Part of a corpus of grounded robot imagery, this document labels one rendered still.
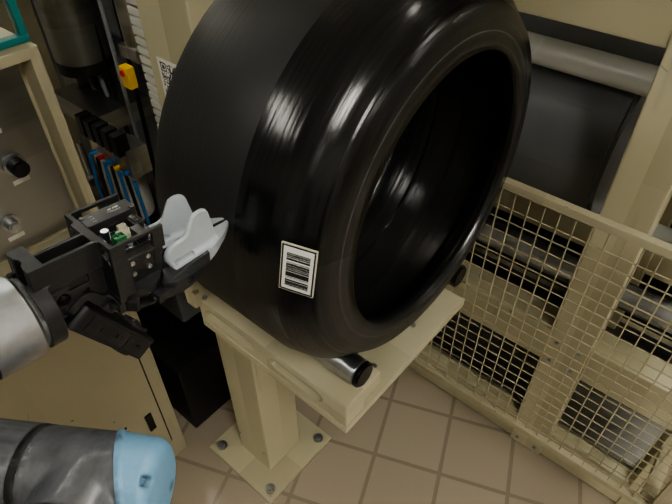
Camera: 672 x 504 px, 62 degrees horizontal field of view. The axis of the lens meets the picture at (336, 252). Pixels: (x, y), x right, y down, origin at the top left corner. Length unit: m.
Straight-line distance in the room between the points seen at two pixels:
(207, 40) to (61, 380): 0.92
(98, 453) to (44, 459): 0.04
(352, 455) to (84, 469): 1.40
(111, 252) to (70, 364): 0.89
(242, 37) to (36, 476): 0.45
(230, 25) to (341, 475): 1.41
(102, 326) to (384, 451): 1.38
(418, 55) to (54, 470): 0.48
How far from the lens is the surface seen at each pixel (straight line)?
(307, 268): 0.57
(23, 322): 0.49
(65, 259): 0.50
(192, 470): 1.86
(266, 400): 1.51
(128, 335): 0.59
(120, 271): 0.51
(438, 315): 1.10
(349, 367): 0.87
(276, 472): 1.80
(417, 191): 1.07
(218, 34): 0.66
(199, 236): 0.57
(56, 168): 1.18
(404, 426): 1.88
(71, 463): 0.49
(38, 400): 1.39
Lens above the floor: 1.62
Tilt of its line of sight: 43 degrees down
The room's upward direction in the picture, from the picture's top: straight up
